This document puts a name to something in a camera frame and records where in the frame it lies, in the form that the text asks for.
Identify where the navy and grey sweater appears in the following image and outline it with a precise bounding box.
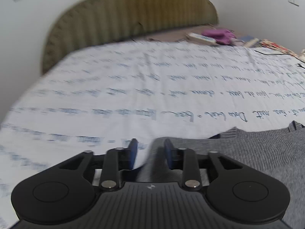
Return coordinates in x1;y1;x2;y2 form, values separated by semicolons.
135;120;305;229

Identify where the white quilt with blue script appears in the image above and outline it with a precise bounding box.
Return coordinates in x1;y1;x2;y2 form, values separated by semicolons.
1;41;304;228

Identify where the purple cloth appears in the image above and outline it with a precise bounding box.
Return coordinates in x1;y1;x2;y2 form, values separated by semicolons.
202;29;236;45

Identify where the red patterned cloth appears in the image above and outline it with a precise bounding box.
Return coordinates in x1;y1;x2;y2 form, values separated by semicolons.
259;39;298;57

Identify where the olive upholstered headboard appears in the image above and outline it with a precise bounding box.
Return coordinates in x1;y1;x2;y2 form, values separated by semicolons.
41;0;219;73

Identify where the black cable on quilt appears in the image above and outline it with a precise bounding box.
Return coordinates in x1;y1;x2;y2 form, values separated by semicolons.
254;48;305;68

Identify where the white wall switch right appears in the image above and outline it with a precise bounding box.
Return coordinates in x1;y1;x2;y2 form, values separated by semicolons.
288;0;299;7

